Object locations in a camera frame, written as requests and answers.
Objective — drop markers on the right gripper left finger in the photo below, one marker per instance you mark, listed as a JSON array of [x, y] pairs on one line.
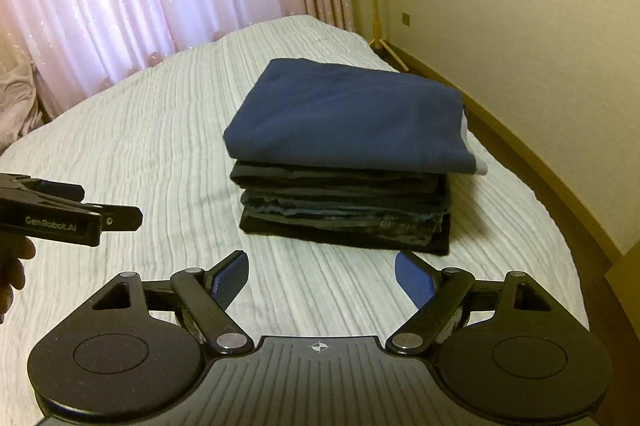
[[135, 347]]

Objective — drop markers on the pink crumpled cloth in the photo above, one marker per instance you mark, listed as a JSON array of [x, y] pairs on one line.
[[20, 110]]

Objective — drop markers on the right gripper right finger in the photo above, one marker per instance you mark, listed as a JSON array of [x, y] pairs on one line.
[[505, 350]]

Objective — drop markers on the person's left hand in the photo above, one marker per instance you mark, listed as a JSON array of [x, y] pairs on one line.
[[14, 250]]

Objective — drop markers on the stack of dark folded clothes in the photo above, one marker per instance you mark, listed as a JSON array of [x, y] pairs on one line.
[[382, 210]]

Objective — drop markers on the wooden coat stand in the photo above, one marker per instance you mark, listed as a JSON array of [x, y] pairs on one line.
[[378, 43]]

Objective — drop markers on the navy blue sweater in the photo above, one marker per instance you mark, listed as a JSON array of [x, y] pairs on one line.
[[301, 112]]

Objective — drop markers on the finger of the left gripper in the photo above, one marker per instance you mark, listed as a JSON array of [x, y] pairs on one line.
[[103, 217], [67, 191]]

